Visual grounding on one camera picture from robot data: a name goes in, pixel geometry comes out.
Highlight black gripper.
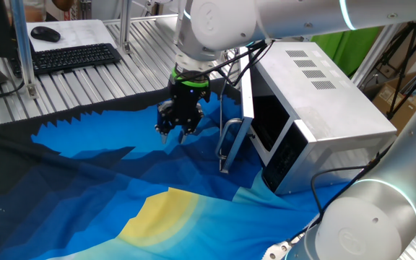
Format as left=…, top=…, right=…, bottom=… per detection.
left=154, top=79, right=212, bottom=145

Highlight bare person forearm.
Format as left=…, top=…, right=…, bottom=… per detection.
left=51, top=0, right=75, bottom=12

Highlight silver microwave body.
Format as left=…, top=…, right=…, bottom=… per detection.
left=247, top=41, right=399, bottom=196

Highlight blue mountain print cloth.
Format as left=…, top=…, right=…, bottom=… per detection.
left=0, top=77, right=350, bottom=260

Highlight black keyboard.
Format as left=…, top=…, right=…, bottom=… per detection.
left=11, top=43, right=123, bottom=77

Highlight white paper sheet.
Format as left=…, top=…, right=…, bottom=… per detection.
left=26, top=19, right=118, bottom=53

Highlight black computer mouse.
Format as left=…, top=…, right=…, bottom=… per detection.
left=30, top=25, right=62, bottom=43

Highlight green curtain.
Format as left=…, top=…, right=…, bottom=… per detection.
left=311, top=27, right=382, bottom=77

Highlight brown cardboard box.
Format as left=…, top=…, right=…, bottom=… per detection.
left=372, top=70, right=416, bottom=135

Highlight black tripod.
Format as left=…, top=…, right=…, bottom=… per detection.
left=376, top=20, right=416, bottom=121

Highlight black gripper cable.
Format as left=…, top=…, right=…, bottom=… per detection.
left=174, top=39, right=274, bottom=87

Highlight aluminium frame rail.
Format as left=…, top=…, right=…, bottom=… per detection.
left=101, top=13, right=178, bottom=26

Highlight aluminium frame post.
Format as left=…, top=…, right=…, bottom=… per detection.
left=9, top=0, right=38, bottom=99
left=118, top=0, right=134, bottom=54

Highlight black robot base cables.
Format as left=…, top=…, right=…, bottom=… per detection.
left=285, top=144, right=393, bottom=246

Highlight black monitor cable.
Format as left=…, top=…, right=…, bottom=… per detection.
left=0, top=79, right=27, bottom=101

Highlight aluminium frame strut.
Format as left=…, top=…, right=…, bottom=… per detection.
left=350, top=23, right=403, bottom=87

